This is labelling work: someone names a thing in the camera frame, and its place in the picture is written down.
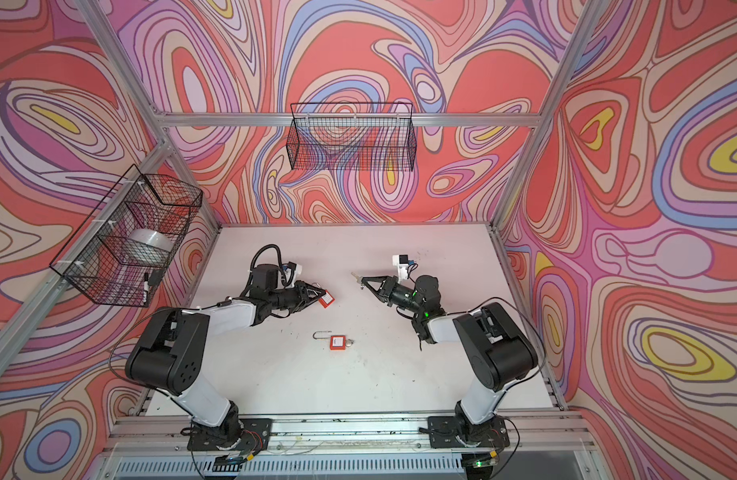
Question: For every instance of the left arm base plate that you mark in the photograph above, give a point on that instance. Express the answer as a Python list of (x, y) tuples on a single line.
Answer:
[(250, 435)]

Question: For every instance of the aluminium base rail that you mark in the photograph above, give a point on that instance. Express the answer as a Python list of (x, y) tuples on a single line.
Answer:
[(531, 445)]

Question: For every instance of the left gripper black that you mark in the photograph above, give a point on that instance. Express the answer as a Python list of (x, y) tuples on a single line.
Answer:
[(301, 294)]

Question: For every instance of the red padlock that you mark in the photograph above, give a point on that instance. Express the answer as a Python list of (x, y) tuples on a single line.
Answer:
[(326, 300), (337, 342)]

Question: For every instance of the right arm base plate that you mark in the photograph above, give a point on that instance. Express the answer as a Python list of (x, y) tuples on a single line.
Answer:
[(446, 432)]

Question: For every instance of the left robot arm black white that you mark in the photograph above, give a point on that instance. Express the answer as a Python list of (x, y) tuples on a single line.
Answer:
[(168, 356)]

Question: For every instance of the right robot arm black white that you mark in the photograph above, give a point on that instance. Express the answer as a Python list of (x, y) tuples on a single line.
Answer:
[(499, 354)]

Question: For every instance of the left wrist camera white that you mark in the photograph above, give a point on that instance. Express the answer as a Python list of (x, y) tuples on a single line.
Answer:
[(289, 271)]

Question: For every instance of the black wire basket wall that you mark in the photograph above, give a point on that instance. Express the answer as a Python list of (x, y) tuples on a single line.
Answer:
[(143, 220), (352, 136)]

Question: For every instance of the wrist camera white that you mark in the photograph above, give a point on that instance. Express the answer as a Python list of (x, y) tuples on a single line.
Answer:
[(289, 271), (401, 261)]

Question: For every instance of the black marker in basket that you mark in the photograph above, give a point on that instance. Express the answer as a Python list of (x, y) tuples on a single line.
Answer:
[(146, 289)]

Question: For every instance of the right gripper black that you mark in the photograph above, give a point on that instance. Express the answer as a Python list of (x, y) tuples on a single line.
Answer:
[(388, 287)]

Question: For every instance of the black wire basket back wall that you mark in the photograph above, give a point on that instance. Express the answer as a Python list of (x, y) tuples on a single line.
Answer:
[(352, 136)]

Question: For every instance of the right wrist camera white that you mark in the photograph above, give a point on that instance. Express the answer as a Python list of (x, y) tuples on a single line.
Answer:
[(401, 261)]

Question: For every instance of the black wire basket left wall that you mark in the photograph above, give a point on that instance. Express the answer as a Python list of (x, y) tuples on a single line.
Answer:
[(143, 220)]

